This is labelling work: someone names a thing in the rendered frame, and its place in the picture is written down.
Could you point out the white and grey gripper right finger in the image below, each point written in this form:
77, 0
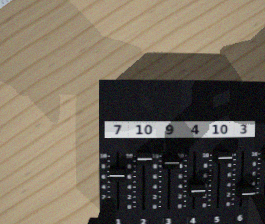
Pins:
256, 209

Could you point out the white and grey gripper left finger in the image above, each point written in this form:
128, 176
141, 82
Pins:
107, 214

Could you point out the black lighting desk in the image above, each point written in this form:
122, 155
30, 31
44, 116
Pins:
189, 125

